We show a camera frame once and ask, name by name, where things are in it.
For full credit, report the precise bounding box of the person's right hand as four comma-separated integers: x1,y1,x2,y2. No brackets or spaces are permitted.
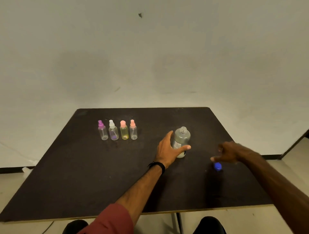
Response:
210,141,252,164

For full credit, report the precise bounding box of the person's left hand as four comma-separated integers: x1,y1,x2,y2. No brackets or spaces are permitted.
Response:
154,130,192,169

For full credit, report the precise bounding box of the large clear plastic bottle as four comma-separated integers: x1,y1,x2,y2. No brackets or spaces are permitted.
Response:
172,126,191,158

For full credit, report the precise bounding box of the small purple-tinted bottle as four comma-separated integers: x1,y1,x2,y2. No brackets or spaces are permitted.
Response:
108,127,119,141

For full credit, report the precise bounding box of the person's right forearm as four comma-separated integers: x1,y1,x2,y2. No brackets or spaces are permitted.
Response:
241,146,309,234

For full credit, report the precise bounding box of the person's left forearm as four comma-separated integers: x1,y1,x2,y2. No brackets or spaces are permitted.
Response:
116,166,162,226

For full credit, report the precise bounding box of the person's right leg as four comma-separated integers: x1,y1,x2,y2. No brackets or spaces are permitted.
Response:
193,216,227,234

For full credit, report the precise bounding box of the black wristband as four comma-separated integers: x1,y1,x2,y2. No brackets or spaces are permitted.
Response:
147,161,166,175

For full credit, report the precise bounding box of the black table leg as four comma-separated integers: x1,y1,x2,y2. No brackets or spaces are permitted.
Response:
175,212,184,234

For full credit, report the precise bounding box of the grey floor cable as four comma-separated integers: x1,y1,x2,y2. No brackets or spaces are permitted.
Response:
42,220,55,234

